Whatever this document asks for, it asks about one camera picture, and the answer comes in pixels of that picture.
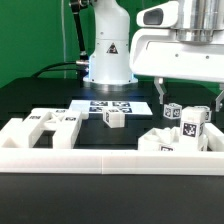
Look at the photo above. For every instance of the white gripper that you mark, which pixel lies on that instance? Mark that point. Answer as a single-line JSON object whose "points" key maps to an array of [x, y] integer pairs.
{"points": [[156, 52]]}

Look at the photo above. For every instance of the white chair seat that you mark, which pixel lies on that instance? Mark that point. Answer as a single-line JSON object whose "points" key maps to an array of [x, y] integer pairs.
{"points": [[169, 139]]}

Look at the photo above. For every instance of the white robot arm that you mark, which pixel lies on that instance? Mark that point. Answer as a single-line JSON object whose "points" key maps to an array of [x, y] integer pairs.
{"points": [[181, 39]]}

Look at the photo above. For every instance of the white tagged cube right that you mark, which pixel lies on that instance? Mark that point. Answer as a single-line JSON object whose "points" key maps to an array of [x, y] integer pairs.
{"points": [[208, 112]]}

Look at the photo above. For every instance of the white tagged cube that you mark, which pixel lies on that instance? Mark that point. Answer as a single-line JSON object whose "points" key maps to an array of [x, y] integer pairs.
{"points": [[208, 112], [172, 111]]}

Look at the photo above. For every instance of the white tagged cube left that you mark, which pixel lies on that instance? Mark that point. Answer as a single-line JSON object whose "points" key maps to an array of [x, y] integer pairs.
{"points": [[172, 111]]}

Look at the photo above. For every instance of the white U-shaped fence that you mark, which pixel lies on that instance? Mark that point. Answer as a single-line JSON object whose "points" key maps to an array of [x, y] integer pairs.
{"points": [[25, 160]]}

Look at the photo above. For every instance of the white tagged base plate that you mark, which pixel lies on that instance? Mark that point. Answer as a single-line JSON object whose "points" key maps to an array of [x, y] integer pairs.
{"points": [[97, 107]]}

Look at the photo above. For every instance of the white chair back frame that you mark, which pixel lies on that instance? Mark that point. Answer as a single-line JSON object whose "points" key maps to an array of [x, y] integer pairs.
{"points": [[64, 123]]}

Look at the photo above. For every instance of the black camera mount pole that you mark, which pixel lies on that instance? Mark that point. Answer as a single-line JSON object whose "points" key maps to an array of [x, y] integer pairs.
{"points": [[76, 6]]}

